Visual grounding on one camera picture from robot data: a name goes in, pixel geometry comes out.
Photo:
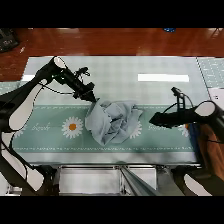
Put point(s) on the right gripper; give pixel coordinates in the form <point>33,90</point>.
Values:
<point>165,120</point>

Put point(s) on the silver frame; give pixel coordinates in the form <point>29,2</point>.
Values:
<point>100,181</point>

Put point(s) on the pale grey shirt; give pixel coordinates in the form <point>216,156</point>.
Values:
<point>111,123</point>

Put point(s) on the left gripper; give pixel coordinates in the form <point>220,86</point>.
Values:
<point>83,90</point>

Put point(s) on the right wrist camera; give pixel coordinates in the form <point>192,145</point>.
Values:
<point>179,97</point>

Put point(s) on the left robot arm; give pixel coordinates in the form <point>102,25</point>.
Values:
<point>20,96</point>

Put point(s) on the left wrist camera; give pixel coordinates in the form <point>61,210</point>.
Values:
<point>82,72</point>

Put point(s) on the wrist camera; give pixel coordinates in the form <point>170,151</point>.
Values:
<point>82,72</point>
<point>179,97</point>

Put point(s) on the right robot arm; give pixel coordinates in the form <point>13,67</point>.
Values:
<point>216,120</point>

